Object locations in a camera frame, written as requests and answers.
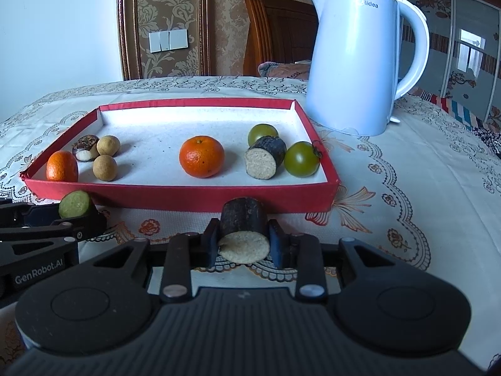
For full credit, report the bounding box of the floral glass wardrobe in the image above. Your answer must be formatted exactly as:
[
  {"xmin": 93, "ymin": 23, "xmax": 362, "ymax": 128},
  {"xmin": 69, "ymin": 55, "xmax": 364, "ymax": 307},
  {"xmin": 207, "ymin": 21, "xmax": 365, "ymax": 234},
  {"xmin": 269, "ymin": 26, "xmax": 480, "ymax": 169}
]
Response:
[{"xmin": 408, "ymin": 0, "xmax": 500, "ymax": 121}]

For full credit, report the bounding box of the brown wooden headboard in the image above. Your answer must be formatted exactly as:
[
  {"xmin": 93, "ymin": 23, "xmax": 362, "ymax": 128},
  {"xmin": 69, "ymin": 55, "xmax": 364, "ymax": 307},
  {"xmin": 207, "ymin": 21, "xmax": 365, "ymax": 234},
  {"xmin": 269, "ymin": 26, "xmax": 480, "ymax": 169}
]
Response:
[{"xmin": 243, "ymin": 0, "xmax": 318, "ymax": 76}]

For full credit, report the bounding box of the brown speckled fruit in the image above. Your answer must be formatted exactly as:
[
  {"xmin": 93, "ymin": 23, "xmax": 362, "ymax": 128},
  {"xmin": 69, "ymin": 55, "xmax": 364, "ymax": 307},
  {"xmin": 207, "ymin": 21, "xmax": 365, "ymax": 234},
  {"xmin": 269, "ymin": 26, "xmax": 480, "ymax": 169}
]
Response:
[{"xmin": 72, "ymin": 134, "xmax": 99, "ymax": 162}]

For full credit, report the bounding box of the white wall switch panel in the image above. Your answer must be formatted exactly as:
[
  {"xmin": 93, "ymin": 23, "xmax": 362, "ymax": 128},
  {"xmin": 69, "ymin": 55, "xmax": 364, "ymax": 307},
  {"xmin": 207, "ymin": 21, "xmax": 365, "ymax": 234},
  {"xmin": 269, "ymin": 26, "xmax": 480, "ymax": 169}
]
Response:
[{"xmin": 149, "ymin": 29, "xmax": 189, "ymax": 54}]

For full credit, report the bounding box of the white electric kettle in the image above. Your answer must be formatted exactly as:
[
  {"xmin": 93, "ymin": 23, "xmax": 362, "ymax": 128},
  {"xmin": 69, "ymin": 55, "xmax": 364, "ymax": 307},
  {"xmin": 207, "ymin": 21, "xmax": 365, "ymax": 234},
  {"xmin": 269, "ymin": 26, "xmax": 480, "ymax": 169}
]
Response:
[{"xmin": 304, "ymin": 0, "xmax": 430, "ymax": 136}]

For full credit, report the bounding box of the gold framed wallpaper panel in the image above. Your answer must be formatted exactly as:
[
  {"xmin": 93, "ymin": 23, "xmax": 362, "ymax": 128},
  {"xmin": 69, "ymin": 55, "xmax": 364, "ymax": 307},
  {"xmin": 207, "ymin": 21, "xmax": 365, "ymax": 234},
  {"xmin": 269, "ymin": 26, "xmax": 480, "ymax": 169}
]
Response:
[{"xmin": 117, "ymin": 0, "xmax": 215, "ymax": 80}]

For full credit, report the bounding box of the green tomato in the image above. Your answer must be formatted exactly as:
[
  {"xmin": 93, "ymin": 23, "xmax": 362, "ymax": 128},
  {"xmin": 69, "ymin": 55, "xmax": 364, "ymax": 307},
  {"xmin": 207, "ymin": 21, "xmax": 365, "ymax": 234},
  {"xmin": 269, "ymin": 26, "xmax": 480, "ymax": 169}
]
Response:
[
  {"xmin": 284, "ymin": 141, "xmax": 322, "ymax": 177},
  {"xmin": 247, "ymin": 123, "xmax": 279, "ymax": 146}
]

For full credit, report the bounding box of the patterned pillow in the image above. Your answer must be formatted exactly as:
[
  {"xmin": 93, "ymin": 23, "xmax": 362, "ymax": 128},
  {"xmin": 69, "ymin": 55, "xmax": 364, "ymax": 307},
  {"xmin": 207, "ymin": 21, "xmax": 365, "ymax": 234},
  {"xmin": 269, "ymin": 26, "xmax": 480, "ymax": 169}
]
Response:
[{"xmin": 257, "ymin": 60, "xmax": 311, "ymax": 81}]

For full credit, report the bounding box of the colourful striped blanket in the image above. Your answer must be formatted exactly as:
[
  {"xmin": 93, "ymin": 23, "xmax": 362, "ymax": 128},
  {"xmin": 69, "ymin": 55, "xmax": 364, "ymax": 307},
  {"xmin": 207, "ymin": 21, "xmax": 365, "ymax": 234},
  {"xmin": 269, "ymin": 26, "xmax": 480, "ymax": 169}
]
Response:
[{"xmin": 410, "ymin": 87, "xmax": 500, "ymax": 154}]

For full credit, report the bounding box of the orange mandarin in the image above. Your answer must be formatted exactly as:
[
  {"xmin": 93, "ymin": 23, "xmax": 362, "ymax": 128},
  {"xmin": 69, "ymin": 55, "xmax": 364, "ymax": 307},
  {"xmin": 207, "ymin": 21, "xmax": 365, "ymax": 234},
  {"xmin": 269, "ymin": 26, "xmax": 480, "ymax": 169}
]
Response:
[
  {"xmin": 46, "ymin": 150, "xmax": 78, "ymax": 182},
  {"xmin": 178, "ymin": 136, "xmax": 225, "ymax": 178}
]

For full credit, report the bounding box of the tan longan fruit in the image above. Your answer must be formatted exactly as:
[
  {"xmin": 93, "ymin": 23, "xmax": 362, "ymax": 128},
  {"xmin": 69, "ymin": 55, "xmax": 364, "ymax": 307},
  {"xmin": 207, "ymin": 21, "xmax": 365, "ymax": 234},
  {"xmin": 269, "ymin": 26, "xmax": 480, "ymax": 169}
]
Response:
[{"xmin": 97, "ymin": 135, "xmax": 121, "ymax": 157}]

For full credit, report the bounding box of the floral lace tablecloth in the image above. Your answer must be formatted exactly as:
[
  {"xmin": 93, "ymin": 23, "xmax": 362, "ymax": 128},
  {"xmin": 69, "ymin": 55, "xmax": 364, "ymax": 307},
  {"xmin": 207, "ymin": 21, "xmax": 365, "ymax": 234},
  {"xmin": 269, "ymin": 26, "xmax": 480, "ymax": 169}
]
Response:
[{"xmin": 1, "ymin": 76, "xmax": 500, "ymax": 368}]

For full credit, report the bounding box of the red tray white lining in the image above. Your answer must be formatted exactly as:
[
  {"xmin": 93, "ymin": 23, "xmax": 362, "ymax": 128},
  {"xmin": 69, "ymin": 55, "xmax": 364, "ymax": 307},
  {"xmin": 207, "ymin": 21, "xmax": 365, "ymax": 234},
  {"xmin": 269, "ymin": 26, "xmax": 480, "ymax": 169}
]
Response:
[{"xmin": 20, "ymin": 98, "xmax": 340, "ymax": 213}]

